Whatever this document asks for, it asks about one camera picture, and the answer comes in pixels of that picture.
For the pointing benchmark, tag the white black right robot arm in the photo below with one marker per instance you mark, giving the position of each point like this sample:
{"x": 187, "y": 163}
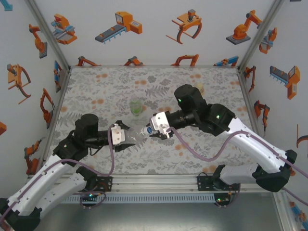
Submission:
{"x": 255, "y": 146}

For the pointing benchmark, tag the aluminium frame leg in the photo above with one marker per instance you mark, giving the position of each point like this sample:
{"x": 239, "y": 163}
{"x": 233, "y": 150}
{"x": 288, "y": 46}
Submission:
{"x": 285, "y": 211}

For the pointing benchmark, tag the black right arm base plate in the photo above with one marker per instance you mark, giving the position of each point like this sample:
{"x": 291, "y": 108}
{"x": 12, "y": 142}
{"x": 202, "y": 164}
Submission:
{"x": 204, "y": 184}

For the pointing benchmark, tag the aluminium upright frame post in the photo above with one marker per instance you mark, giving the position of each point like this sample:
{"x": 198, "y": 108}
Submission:
{"x": 259, "y": 36}
{"x": 49, "y": 36}

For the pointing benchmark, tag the pale yellow bottle cap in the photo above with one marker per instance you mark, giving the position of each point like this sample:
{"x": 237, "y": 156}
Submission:
{"x": 199, "y": 85}

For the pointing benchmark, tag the floral patterned table mat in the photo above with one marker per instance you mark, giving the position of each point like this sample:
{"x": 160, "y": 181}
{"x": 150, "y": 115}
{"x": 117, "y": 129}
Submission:
{"x": 108, "y": 81}

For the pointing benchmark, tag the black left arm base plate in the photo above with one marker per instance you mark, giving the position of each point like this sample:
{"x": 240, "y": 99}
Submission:
{"x": 106, "y": 184}

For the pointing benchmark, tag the small circuit board green light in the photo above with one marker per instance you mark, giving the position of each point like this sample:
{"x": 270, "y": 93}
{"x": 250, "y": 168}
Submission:
{"x": 221, "y": 199}
{"x": 90, "y": 195}

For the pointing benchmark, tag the aluminium side frame rail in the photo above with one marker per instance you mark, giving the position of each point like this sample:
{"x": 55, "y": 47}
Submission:
{"x": 55, "y": 108}
{"x": 246, "y": 96}

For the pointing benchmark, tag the green plastic bottle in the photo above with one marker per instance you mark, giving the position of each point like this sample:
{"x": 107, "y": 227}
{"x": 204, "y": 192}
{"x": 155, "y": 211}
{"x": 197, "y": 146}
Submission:
{"x": 136, "y": 108}

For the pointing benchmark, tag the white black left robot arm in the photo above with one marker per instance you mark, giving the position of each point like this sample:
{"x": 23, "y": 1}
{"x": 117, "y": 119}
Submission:
{"x": 41, "y": 180}

